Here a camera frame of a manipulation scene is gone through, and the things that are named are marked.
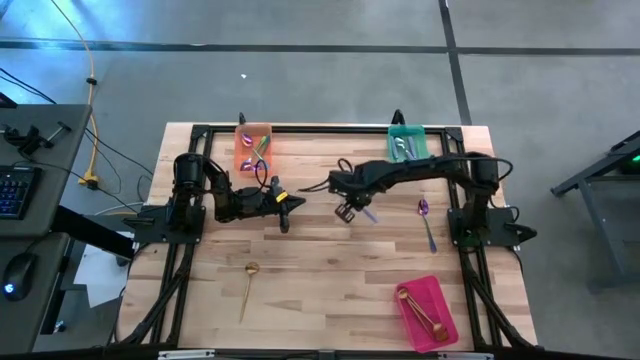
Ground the white paper sheet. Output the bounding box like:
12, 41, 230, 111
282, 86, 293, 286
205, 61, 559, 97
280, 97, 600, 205
73, 234, 137, 309

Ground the black computer mouse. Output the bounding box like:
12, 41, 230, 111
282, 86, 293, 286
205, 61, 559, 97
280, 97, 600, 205
2, 252, 39, 302

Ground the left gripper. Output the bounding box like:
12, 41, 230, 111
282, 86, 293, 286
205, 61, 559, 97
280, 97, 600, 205
262, 175, 307, 235

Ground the green translucent plastic bin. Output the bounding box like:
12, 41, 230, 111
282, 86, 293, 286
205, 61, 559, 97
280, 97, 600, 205
387, 124, 432, 164

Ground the yellow cable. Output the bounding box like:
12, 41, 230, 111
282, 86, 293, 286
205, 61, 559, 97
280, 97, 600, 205
49, 0, 101, 191

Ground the silver frame bracket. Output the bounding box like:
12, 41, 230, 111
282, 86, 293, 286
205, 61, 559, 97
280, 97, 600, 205
437, 351, 495, 360
157, 349, 216, 360

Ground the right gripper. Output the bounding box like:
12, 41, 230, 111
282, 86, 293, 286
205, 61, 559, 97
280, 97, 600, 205
328, 169, 376, 224

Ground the iridescent spoon blue handle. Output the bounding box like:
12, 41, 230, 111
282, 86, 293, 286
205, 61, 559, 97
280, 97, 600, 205
417, 198, 439, 255

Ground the iridescent spoon teal handle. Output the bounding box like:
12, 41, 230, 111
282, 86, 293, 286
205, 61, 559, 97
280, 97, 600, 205
252, 134, 272, 171

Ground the pink translucent plastic bin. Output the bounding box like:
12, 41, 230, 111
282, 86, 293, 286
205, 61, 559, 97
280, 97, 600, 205
394, 275, 461, 354

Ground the black aluminium table frame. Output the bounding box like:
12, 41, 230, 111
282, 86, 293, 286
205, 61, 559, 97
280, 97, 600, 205
117, 123, 541, 360

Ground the black desk clamp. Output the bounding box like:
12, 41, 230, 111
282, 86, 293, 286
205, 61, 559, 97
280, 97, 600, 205
2, 122, 71, 156

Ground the orange translucent plastic bin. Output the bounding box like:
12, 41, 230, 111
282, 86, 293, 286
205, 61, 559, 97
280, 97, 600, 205
233, 122, 274, 178

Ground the grey desk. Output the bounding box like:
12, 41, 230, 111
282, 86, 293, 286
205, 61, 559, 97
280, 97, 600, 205
0, 103, 92, 351

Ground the black metal beam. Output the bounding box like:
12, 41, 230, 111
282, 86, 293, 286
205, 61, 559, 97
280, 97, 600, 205
52, 204, 137, 261

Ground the black backlit keyboard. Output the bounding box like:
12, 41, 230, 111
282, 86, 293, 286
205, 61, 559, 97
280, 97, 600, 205
0, 166, 44, 221

